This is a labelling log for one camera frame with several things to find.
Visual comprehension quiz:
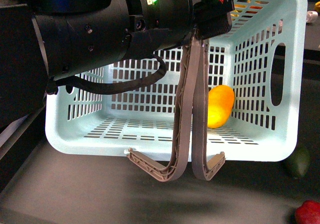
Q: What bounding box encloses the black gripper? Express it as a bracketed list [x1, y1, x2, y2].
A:
[192, 0, 235, 40]

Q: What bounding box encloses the light blue plastic shopping basket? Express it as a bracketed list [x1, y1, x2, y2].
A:
[45, 0, 308, 162]

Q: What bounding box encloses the yellow mango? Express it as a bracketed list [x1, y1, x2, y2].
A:
[207, 85, 235, 129]

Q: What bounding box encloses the grey basket handle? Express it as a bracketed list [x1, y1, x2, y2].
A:
[127, 40, 202, 182]
[191, 39, 226, 181]

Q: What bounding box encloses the dark green avocado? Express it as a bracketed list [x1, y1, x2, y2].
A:
[283, 146, 311, 179]

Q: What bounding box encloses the red fruit at corner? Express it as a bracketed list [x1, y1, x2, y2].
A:
[294, 200, 320, 224]

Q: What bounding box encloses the black wrapped cable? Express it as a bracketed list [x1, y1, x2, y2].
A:
[46, 55, 168, 95]

